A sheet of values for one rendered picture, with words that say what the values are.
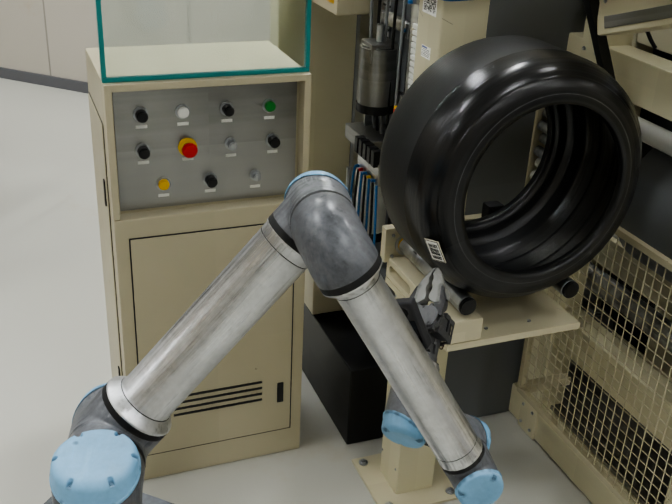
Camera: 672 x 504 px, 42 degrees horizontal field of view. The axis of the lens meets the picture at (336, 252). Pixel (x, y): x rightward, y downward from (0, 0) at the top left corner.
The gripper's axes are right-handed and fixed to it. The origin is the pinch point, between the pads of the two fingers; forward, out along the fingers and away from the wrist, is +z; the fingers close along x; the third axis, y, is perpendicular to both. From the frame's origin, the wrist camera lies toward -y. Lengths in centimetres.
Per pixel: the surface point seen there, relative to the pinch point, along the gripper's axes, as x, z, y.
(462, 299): -1.3, 2.1, 16.6
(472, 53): 7.9, 44.2, -17.4
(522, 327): 4.8, 5.1, 37.0
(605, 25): 25, 73, 10
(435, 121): 4.3, 24.6, -19.5
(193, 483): -108, -37, 62
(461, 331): -3.1, -3.2, 22.4
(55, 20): -423, 286, 105
